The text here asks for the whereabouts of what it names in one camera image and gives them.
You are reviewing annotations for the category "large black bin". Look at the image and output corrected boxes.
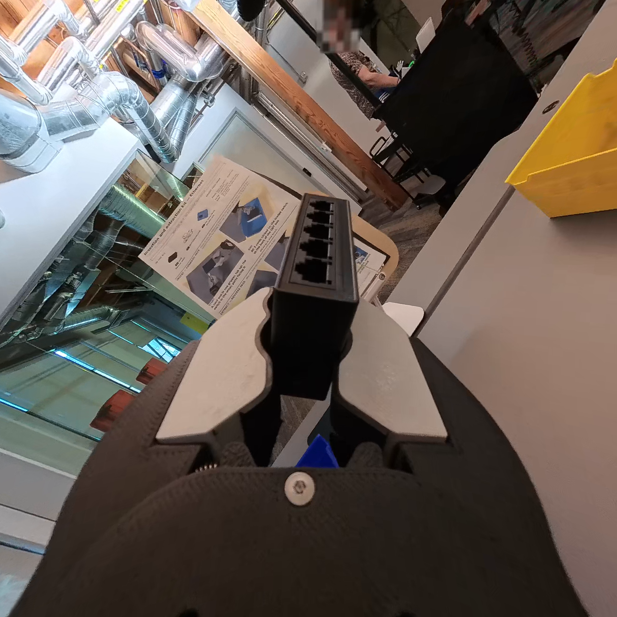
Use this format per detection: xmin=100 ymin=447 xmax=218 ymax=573
xmin=373 ymin=10 xmax=540 ymax=208

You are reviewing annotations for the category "black ethernet switch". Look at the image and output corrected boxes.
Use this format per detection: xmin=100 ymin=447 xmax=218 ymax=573
xmin=269 ymin=194 xmax=360 ymax=402

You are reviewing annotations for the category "wooden beam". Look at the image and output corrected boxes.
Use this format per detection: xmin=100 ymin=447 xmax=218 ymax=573
xmin=190 ymin=0 xmax=412 ymax=213

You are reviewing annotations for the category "black disc pole stand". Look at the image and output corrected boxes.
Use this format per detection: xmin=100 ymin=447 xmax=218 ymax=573
xmin=238 ymin=0 xmax=387 ymax=117

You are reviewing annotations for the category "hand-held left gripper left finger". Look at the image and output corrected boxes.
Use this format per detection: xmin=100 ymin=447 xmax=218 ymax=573
xmin=156 ymin=287 xmax=276 ymax=443

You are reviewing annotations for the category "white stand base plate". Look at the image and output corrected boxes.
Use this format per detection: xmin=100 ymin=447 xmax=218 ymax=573
xmin=382 ymin=303 xmax=427 ymax=337

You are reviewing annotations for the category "silver elbow duct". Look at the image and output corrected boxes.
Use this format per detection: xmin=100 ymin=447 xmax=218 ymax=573
xmin=0 ymin=0 xmax=232 ymax=175

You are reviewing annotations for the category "orange machine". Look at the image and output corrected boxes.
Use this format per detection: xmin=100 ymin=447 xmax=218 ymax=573
xmin=90 ymin=390 xmax=137 ymax=434
xmin=137 ymin=358 xmax=168 ymax=387

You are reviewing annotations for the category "yellow plastic bin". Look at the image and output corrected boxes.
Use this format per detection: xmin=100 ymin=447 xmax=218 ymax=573
xmin=505 ymin=65 xmax=617 ymax=219

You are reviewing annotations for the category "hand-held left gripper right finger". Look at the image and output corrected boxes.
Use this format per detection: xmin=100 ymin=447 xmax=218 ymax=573
xmin=332 ymin=304 xmax=450 ymax=444

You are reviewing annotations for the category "silver corrugated ceiling duct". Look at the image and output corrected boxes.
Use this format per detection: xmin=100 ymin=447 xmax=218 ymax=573
xmin=54 ymin=303 xmax=127 ymax=335

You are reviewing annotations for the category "blue plastic bin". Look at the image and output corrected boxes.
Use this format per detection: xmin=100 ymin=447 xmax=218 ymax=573
xmin=295 ymin=434 xmax=339 ymax=469

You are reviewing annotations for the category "printed instruction sheet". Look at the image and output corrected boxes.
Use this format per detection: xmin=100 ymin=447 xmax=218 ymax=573
xmin=139 ymin=156 xmax=392 ymax=322

